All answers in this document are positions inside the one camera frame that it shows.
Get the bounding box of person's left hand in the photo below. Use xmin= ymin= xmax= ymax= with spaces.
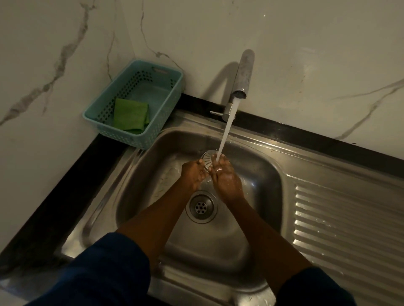
xmin=180 ymin=159 xmax=209 ymax=193

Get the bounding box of stream of running water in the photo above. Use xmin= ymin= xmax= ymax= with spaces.
xmin=216 ymin=97 xmax=241 ymax=162

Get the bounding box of dark blue left sleeve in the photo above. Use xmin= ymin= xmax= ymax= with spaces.
xmin=24 ymin=232 xmax=151 ymax=306

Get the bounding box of dark blue right sleeve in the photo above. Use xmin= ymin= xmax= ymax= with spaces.
xmin=278 ymin=266 xmax=357 ymax=306

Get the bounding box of green cleaning cloth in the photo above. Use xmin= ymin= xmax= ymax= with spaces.
xmin=113 ymin=98 xmax=150 ymax=135

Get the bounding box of round metal sink drain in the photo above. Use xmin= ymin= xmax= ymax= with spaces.
xmin=185 ymin=190 xmax=218 ymax=224

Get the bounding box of chrome sink faucet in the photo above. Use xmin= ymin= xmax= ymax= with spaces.
xmin=210 ymin=49 xmax=255 ymax=122

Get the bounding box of stainless steel sink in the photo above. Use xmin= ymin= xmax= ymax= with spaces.
xmin=60 ymin=109 xmax=404 ymax=306

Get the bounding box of person's right hand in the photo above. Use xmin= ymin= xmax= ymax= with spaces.
xmin=209 ymin=154 xmax=246 ymax=203

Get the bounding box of round metal sink strainer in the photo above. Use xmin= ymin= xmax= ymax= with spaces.
xmin=201 ymin=151 xmax=219 ymax=173

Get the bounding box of dark blue sleeve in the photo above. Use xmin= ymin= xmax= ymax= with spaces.
xmin=24 ymin=232 xmax=151 ymax=306
xmin=278 ymin=266 xmax=357 ymax=306

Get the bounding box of person's right forearm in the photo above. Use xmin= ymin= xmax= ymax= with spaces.
xmin=225 ymin=196 xmax=313 ymax=297

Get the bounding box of teal plastic perforated basket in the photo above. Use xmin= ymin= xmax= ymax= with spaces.
xmin=82 ymin=59 xmax=185 ymax=150

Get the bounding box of person's left forearm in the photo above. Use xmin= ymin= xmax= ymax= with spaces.
xmin=116 ymin=182 xmax=198 ymax=275

